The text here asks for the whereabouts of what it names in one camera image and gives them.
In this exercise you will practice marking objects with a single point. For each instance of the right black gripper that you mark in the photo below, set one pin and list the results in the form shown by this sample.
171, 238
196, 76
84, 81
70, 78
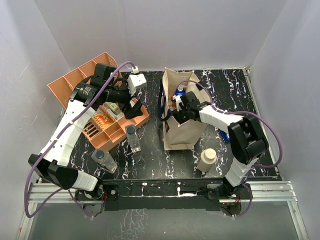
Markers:
176, 115

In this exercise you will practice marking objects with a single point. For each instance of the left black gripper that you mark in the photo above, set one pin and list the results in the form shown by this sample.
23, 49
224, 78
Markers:
134, 111

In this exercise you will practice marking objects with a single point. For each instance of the orange bottle blue cap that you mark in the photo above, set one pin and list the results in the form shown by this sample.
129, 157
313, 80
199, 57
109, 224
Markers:
180, 91

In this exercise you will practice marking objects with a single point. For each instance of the beige canvas tote bag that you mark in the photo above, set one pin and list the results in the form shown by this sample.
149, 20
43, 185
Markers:
177, 135

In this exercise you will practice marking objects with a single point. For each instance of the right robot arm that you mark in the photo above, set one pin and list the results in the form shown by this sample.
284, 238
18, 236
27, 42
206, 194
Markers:
246, 137

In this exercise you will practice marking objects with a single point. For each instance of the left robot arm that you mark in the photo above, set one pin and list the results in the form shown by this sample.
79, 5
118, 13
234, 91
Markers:
88, 95

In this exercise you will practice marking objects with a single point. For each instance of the beige small carton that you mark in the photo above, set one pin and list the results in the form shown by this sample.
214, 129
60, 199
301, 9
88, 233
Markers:
114, 107

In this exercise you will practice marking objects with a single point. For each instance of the orange snack packet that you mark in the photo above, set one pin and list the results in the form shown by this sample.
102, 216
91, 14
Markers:
103, 120

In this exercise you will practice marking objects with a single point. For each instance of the pink plastic desk organizer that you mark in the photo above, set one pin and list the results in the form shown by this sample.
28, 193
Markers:
63, 87

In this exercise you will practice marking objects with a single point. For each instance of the upright clear square bottle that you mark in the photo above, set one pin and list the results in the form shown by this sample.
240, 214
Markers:
133, 138

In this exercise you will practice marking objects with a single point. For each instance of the cream cylindrical bottle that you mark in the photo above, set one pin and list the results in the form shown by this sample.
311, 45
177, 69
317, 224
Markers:
207, 159

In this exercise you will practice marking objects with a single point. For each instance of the tilted clear square bottle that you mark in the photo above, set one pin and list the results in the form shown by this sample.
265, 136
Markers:
105, 160

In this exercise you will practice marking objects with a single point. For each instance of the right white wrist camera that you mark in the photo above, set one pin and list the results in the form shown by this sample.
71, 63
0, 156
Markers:
176, 102

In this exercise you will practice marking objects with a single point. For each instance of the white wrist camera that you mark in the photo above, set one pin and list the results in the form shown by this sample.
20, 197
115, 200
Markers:
136, 81
176, 102

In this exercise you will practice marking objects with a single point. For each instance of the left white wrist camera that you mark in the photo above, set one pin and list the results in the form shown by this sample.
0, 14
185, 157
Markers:
136, 81

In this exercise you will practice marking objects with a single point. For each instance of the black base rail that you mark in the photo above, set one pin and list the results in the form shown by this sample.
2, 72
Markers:
168, 194

